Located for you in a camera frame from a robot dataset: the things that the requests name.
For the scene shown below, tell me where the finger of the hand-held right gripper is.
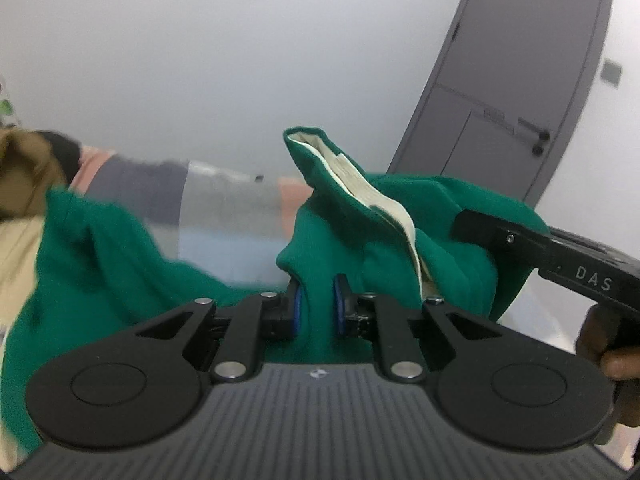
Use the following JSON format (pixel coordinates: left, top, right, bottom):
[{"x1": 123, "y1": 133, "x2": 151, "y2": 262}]
[{"x1": 449, "y1": 208, "x2": 552, "y2": 274}]

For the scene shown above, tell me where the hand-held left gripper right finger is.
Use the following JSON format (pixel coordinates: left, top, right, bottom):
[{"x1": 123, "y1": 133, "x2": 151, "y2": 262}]
[{"x1": 331, "y1": 273, "x2": 506, "y2": 384}]

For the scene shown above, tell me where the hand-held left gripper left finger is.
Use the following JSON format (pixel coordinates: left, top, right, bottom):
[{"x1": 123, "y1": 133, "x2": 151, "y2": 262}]
[{"x1": 133, "y1": 280, "x2": 307, "y2": 382}]

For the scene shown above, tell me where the green sweatshirt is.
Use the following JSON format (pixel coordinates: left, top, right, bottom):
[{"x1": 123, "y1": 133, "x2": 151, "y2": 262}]
[{"x1": 2, "y1": 126, "x2": 551, "y2": 453}]

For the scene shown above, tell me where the person's right hand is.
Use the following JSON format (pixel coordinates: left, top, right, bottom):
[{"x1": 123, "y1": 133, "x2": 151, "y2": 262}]
[{"x1": 574, "y1": 305, "x2": 640, "y2": 381}]

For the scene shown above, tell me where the patchwork blanket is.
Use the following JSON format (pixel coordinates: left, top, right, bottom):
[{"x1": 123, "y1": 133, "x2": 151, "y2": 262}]
[{"x1": 0, "y1": 147, "x2": 581, "y2": 466}]

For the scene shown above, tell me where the grey door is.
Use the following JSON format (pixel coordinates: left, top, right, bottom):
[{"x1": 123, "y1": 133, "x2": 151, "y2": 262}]
[{"x1": 387, "y1": 0, "x2": 617, "y2": 208}]

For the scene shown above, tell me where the black garment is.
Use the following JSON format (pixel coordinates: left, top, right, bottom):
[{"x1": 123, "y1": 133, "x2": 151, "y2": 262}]
[{"x1": 34, "y1": 131, "x2": 85, "y2": 183}]

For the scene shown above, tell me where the brown garment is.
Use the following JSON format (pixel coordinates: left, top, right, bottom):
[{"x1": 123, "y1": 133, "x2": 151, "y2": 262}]
[{"x1": 0, "y1": 129, "x2": 70, "y2": 222}]

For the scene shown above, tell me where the floral printed cloth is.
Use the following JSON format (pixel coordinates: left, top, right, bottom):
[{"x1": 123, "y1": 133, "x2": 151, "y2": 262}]
[{"x1": 0, "y1": 74, "x2": 22, "y2": 132}]

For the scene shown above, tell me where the black door handle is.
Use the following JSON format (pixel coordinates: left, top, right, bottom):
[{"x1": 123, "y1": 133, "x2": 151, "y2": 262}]
[{"x1": 517, "y1": 117, "x2": 552, "y2": 157}]

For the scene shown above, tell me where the grey wall switch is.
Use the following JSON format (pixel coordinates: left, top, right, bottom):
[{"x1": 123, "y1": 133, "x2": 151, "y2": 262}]
[{"x1": 599, "y1": 58, "x2": 624, "y2": 87}]

